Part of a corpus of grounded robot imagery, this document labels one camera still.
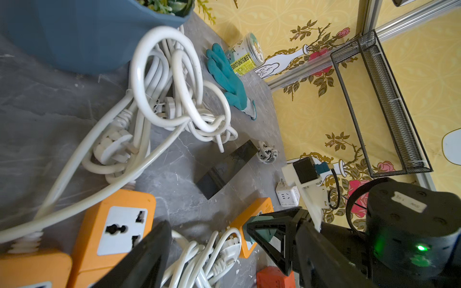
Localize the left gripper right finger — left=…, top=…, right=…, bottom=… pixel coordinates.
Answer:
left=264, top=207, right=375, bottom=288

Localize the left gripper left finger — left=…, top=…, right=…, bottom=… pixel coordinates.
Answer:
left=93, top=221, right=172, bottom=288

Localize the red cube adapter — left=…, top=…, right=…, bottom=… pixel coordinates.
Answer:
left=256, top=266, right=296, bottom=288

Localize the orange power strip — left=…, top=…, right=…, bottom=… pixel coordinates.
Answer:
left=1, top=250, right=72, bottom=288
left=230, top=198, right=274, bottom=259
left=67, top=190, right=156, bottom=288

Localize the teal plug adapter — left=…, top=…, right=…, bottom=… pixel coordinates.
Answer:
left=248, top=214, right=288, bottom=256

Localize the white patterned plug adapter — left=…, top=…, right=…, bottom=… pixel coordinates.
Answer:
left=276, top=180, right=300, bottom=208

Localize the black socket cube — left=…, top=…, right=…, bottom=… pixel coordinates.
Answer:
left=196, top=140, right=258, bottom=200

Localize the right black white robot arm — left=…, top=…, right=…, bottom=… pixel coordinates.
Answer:
left=321, top=178, right=461, bottom=288

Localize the green glove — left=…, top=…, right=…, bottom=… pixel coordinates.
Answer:
left=206, top=43, right=257, bottom=120

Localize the potted green plant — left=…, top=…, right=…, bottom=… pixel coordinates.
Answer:
left=1, top=1, right=195, bottom=74

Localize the white coiled cable front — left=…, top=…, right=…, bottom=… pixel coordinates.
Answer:
left=158, top=226, right=243, bottom=288

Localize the white cable bundle right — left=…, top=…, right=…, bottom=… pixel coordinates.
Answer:
left=256, top=141, right=279, bottom=164

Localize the white cable bundle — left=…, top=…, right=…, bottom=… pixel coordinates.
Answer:
left=0, top=24, right=239, bottom=245
left=256, top=141, right=279, bottom=164

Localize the black wire basket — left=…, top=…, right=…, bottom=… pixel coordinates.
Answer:
left=330, top=30, right=433, bottom=178

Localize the white cable bundle left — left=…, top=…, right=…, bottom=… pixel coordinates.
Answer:
left=0, top=24, right=239, bottom=245

